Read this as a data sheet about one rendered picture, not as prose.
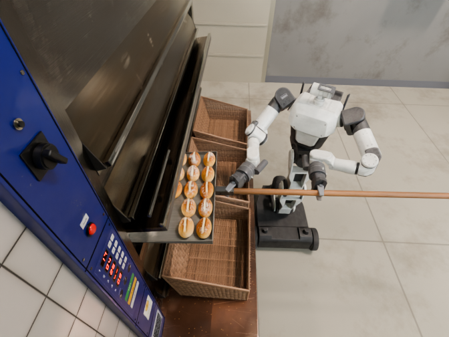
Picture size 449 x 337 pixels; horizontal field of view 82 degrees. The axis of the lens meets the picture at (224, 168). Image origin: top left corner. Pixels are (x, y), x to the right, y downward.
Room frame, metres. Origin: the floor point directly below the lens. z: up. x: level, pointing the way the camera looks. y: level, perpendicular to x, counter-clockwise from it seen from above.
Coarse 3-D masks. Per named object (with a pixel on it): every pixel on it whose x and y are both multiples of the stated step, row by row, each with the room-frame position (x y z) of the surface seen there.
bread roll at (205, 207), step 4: (204, 200) 0.72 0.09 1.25; (208, 200) 0.72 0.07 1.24; (200, 204) 0.70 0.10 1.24; (204, 204) 0.69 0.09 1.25; (208, 204) 0.70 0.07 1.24; (200, 208) 0.68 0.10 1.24; (204, 208) 0.68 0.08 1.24; (208, 208) 0.68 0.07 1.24; (200, 212) 0.66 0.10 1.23; (204, 212) 0.66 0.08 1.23; (208, 212) 0.66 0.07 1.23; (204, 216) 0.65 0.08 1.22; (208, 216) 0.66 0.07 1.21
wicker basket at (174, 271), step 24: (216, 216) 1.05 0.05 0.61; (240, 216) 1.04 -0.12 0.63; (216, 240) 0.87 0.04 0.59; (240, 240) 0.87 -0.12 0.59; (168, 264) 0.60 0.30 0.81; (192, 264) 0.70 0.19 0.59; (216, 264) 0.70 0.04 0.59; (240, 264) 0.70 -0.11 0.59; (192, 288) 0.51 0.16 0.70; (216, 288) 0.51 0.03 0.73; (240, 288) 0.50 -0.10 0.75
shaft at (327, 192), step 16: (240, 192) 0.79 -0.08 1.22; (256, 192) 0.79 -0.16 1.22; (272, 192) 0.79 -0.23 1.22; (288, 192) 0.80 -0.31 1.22; (304, 192) 0.80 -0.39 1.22; (336, 192) 0.80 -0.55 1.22; (352, 192) 0.80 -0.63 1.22; (368, 192) 0.80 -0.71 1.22; (384, 192) 0.81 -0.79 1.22; (400, 192) 0.81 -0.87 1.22; (416, 192) 0.81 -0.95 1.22
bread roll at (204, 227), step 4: (200, 220) 0.61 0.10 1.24; (204, 220) 0.61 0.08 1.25; (208, 220) 0.62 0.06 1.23; (200, 224) 0.59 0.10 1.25; (204, 224) 0.59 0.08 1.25; (208, 224) 0.60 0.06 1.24; (196, 228) 0.59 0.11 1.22; (200, 228) 0.57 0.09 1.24; (204, 228) 0.57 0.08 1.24; (208, 228) 0.58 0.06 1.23; (196, 232) 0.57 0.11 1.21; (200, 232) 0.56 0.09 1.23; (204, 232) 0.56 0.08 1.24; (208, 232) 0.57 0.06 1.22; (200, 236) 0.55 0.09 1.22; (204, 236) 0.55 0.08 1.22
